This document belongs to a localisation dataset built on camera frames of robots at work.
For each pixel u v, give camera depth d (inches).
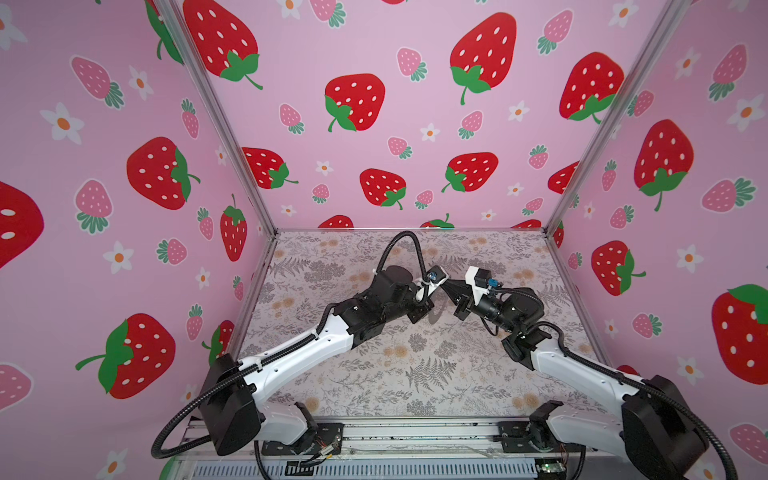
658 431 15.9
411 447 28.8
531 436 27.3
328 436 29.4
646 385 17.3
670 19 27.3
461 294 25.8
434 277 24.1
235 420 15.4
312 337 18.8
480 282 23.6
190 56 29.1
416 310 26.0
